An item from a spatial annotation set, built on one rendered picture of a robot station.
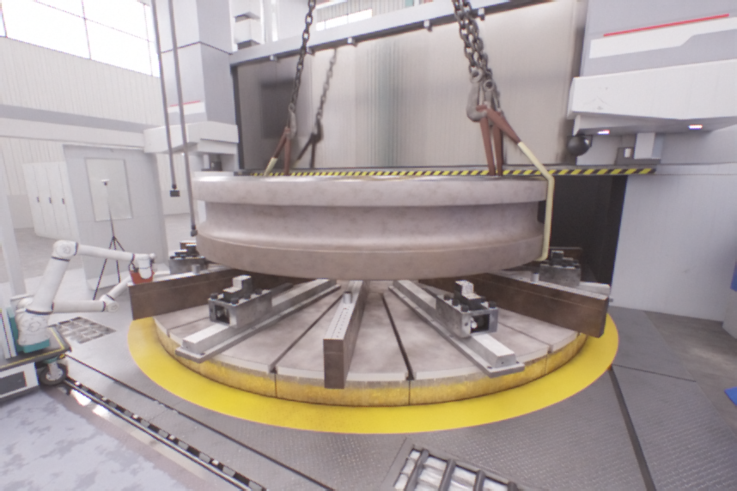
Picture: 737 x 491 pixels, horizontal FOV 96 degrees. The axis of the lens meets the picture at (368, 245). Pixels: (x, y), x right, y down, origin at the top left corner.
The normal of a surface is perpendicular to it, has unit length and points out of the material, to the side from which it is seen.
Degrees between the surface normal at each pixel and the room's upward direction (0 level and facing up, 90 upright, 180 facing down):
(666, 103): 90
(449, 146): 90
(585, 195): 90
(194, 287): 90
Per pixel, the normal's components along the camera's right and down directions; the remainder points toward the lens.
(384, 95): -0.46, 0.18
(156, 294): 0.65, 0.15
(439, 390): 0.17, 0.19
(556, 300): -0.76, 0.13
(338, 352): -0.08, 0.19
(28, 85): 0.89, 0.09
